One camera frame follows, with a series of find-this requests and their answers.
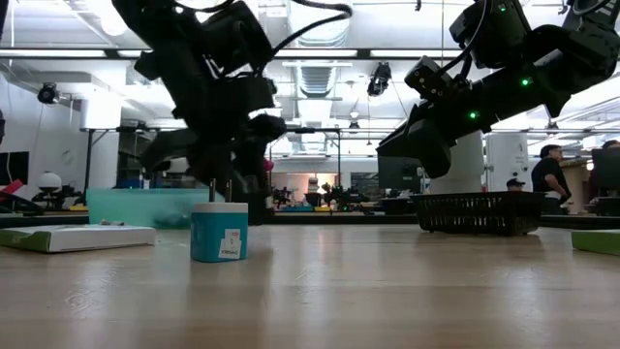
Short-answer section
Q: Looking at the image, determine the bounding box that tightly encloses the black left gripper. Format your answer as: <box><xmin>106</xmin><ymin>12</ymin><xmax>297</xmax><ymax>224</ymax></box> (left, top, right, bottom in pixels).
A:
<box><xmin>139</xmin><ymin>76</ymin><xmax>288</xmax><ymax>226</ymax></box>

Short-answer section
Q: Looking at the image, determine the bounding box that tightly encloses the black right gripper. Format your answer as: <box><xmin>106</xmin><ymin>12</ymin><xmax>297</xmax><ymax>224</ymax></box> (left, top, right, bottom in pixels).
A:
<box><xmin>376</xmin><ymin>99</ymin><xmax>490</xmax><ymax>179</ymax></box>

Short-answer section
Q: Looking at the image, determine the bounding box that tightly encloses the blue and white cube charger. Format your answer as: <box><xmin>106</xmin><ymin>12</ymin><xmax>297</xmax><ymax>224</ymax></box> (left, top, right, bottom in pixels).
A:
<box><xmin>190</xmin><ymin>178</ymin><xmax>249</xmax><ymax>264</ymax></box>

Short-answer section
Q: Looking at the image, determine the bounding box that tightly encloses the white product box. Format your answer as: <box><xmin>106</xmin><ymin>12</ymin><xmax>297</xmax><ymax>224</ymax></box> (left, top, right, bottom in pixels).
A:
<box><xmin>0</xmin><ymin>222</ymin><xmax>157</xmax><ymax>254</ymax></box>
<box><xmin>571</xmin><ymin>229</ymin><xmax>620</xmax><ymax>257</ymax></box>

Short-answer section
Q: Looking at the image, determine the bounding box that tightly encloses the teal translucent plastic bin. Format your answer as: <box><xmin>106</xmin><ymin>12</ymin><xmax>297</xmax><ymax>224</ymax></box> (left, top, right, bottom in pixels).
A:
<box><xmin>86</xmin><ymin>187</ymin><xmax>227</xmax><ymax>230</ymax></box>

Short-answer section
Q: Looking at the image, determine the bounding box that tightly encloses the black monitor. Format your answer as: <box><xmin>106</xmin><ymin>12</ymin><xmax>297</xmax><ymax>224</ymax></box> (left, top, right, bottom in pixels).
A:
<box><xmin>377</xmin><ymin>155</ymin><xmax>427</xmax><ymax>193</ymax></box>
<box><xmin>590</xmin><ymin>147</ymin><xmax>620</xmax><ymax>191</ymax></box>
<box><xmin>0</xmin><ymin>150</ymin><xmax>30</xmax><ymax>186</ymax></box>

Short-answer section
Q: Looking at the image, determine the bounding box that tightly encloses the black overhead rig bar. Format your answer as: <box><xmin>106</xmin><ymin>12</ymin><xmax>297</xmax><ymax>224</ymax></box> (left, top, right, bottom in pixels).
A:
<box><xmin>0</xmin><ymin>47</ymin><xmax>620</xmax><ymax>61</ymax></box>

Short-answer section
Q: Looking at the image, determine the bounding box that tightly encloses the black perforated plastic basket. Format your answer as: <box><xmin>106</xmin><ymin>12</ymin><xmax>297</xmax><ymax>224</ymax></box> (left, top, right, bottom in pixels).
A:
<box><xmin>410</xmin><ymin>191</ymin><xmax>547</xmax><ymax>238</ymax></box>

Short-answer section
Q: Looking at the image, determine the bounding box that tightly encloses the white globe lamp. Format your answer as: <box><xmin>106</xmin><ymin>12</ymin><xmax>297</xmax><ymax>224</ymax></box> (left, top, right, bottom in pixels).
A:
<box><xmin>37</xmin><ymin>171</ymin><xmax>63</xmax><ymax>193</ymax></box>

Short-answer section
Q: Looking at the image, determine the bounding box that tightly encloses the black overhead rig camera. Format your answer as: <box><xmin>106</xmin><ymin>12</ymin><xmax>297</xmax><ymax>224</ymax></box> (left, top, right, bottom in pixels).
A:
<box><xmin>365</xmin><ymin>61</ymin><xmax>393</xmax><ymax>98</ymax></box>

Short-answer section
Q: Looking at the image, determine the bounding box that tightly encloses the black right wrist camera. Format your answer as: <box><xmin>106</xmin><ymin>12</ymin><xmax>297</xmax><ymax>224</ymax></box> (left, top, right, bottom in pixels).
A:
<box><xmin>404</xmin><ymin>55</ymin><xmax>456</xmax><ymax>101</ymax></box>

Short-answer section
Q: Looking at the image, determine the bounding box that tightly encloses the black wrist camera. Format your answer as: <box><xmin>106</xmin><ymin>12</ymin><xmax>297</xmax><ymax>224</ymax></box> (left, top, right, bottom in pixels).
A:
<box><xmin>404</xmin><ymin>55</ymin><xmax>456</xmax><ymax>101</ymax></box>
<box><xmin>202</xmin><ymin>2</ymin><xmax>273</xmax><ymax>74</ymax></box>

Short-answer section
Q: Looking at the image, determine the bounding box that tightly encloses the black background rig frame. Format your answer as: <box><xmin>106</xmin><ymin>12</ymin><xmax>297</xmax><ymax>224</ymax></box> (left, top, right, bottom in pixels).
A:
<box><xmin>285</xmin><ymin>126</ymin><xmax>343</xmax><ymax>188</ymax></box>

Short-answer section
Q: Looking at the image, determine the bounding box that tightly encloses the black aluminium table frame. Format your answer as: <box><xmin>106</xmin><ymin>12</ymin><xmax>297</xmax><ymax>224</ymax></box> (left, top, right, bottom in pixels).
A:
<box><xmin>0</xmin><ymin>210</ymin><xmax>620</xmax><ymax>230</ymax></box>

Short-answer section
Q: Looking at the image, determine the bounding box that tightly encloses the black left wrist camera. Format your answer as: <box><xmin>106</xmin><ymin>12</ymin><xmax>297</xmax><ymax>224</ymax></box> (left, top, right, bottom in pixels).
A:
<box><xmin>202</xmin><ymin>2</ymin><xmax>273</xmax><ymax>74</ymax></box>

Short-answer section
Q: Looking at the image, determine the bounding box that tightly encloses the black ceiling camera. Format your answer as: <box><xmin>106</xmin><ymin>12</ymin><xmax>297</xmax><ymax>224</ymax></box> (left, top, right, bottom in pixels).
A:
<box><xmin>37</xmin><ymin>81</ymin><xmax>60</xmax><ymax>106</ymax></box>

